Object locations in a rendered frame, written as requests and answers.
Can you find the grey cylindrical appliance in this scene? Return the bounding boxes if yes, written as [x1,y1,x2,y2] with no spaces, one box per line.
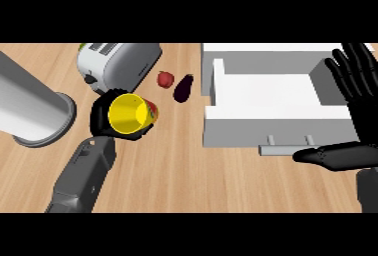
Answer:
[0,50,78,149]

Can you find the white cabinet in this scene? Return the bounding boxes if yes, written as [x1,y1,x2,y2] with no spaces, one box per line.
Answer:
[199,42,376,98]

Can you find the grey drawer handle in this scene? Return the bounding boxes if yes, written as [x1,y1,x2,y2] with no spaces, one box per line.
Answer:
[258,134,329,157]

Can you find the yellow cup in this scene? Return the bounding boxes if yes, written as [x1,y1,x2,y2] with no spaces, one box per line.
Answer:
[106,93,161,135]

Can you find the red bell pepper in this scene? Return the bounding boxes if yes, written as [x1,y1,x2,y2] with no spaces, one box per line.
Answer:
[156,70,176,89]

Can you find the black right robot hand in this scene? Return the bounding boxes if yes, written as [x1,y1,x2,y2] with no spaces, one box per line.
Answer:
[291,42,378,173]

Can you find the white open drawer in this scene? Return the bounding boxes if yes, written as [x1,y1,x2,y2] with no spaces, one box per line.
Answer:
[202,58,360,148]

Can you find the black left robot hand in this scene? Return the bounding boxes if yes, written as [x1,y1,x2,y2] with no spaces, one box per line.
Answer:
[88,88,156,142]

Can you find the silver toaster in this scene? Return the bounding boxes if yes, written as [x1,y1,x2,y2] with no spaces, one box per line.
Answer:
[75,42,164,95]

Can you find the dark purple eggplant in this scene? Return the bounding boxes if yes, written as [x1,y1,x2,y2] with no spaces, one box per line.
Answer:
[171,73,195,104]

